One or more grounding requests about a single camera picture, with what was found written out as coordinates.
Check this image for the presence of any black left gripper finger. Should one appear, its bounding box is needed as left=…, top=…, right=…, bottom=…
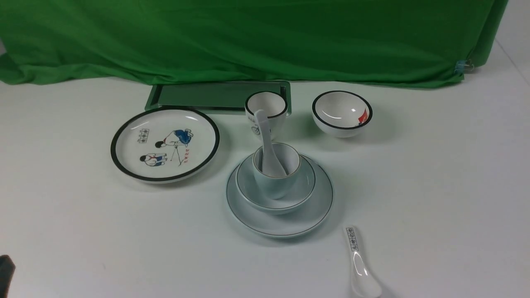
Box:
left=0, top=255, right=16, bottom=298

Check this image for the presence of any pale blue shallow bowl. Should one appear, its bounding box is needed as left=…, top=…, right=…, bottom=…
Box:
left=236, top=155, right=316, bottom=215

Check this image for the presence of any pale blue plain cup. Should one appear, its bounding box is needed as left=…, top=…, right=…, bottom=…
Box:
left=251, top=143, right=302, bottom=199

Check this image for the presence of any plain white ceramic spoon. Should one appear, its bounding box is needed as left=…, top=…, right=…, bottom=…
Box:
left=254, top=110, right=286, bottom=178

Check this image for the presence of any black-rimmed illustrated plate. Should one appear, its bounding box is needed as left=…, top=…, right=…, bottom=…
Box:
left=110, top=107, right=220, bottom=184

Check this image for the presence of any green rectangular tray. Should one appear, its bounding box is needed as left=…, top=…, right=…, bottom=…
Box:
left=145, top=81, right=292, bottom=115

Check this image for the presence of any pale blue large plate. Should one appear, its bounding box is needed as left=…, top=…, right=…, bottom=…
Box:
left=224, top=155, right=337, bottom=239

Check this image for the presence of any white cup with bicycle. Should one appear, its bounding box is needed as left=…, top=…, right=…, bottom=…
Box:
left=244, top=92, right=288, bottom=140

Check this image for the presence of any white spoon with label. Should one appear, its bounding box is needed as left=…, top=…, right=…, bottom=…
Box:
left=343, top=225, right=382, bottom=298

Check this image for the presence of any black-rimmed small white bowl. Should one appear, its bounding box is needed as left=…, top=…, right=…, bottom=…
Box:
left=312, top=90, right=373, bottom=138

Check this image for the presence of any green backdrop cloth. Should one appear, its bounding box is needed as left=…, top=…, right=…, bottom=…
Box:
left=0, top=0, right=508, bottom=89

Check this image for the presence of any blue binder clip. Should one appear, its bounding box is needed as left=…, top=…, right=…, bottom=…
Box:
left=454, top=59, right=475, bottom=74

